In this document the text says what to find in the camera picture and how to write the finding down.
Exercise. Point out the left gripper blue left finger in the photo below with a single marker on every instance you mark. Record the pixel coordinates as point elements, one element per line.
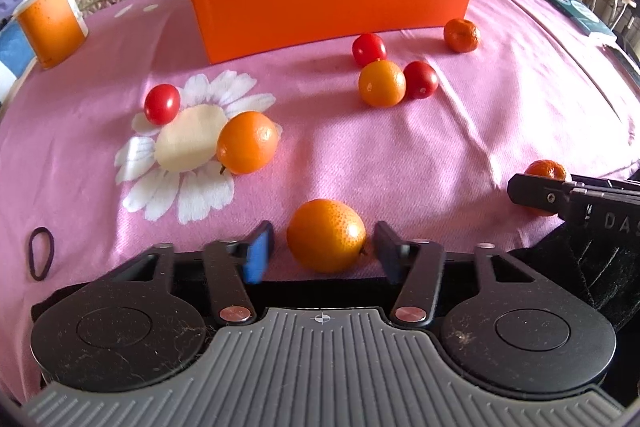
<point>230,266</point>

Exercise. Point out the dark mandarin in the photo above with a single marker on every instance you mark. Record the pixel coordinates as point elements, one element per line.
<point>545,171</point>
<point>461,36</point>

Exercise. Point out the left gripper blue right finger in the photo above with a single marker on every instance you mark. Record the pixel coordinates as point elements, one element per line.
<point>416,267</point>

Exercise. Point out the large orange fruit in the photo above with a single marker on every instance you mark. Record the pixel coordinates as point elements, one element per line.
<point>326,236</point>

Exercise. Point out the orange plastic cup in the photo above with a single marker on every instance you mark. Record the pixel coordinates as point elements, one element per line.
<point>55,29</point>

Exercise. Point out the pink floral tablecloth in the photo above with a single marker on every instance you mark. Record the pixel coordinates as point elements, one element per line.
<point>81,191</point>

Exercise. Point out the blue sheet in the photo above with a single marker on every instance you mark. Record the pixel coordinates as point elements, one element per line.
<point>16,55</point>

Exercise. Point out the red tomato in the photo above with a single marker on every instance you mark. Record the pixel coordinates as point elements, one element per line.
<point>421,80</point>
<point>367,49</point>
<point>162,104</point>

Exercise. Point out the teal book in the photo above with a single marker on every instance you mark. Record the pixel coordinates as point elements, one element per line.
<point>583,18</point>

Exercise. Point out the small orange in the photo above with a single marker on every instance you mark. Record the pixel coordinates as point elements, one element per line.
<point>382,84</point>

